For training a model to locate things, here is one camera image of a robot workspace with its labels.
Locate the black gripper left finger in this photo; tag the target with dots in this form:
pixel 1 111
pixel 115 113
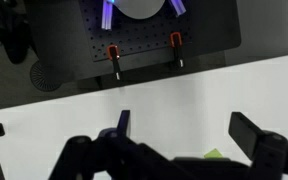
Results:
pixel 94 156

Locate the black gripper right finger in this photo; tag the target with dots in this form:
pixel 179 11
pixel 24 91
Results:
pixel 267 150

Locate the lime green block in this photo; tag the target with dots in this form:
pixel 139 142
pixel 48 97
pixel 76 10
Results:
pixel 213 154

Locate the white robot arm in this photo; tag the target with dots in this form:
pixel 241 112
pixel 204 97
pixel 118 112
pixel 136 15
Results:
pixel 139 8

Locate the black round ribbed disc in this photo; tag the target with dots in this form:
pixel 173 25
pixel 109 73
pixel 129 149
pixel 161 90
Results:
pixel 45 77

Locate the orange and black clamp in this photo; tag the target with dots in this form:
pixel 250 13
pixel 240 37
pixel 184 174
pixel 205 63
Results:
pixel 176 41
pixel 114 53

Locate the black perforated mounting board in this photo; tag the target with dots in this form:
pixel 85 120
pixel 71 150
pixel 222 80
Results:
pixel 140 36

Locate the black robot stand platform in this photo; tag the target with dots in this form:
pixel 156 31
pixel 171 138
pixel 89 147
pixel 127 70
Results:
pixel 217 23

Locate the dark bulky floor object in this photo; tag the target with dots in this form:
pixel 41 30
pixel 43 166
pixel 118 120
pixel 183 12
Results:
pixel 15 40

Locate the blue lit light strip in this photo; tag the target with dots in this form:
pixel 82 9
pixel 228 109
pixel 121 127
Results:
pixel 107 15
pixel 177 7

